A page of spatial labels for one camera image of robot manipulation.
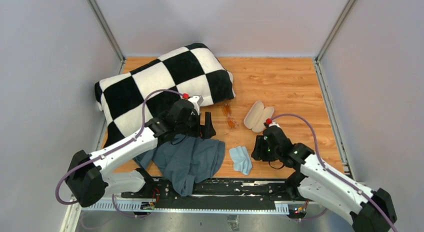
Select purple cable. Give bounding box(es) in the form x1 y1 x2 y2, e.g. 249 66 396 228
264 113 398 232
54 89 190 219

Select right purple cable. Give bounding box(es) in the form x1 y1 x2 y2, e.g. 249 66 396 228
264 113 398 232

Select black white checkered pillow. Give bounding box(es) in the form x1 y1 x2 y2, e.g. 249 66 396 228
94 43 236 147

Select pink glasses case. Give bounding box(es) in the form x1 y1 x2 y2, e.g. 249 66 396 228
243 100 275 133

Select black mounting base plate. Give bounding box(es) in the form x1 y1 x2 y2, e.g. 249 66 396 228
117 177 313 214

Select aluminium frame rail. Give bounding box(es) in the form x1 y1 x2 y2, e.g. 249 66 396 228
81 198 291 215

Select orange sunglasses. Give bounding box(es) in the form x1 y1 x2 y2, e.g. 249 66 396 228
221 103 239 130

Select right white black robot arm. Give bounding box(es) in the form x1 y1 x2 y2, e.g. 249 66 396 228
251 125 398 232

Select grey blue crumpled garment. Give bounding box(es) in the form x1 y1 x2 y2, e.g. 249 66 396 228
133 134 226 197

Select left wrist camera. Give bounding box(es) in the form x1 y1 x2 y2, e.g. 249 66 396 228
182 93 204 115

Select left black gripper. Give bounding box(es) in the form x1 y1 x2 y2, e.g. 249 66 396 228
176 110 216 139

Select light blue cleaning cloth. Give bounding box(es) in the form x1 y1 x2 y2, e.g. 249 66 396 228
229 146 253 176

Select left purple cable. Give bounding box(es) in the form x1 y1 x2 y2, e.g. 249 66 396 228
54 89 190 219

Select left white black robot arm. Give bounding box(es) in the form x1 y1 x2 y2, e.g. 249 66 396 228
61 95 216 208

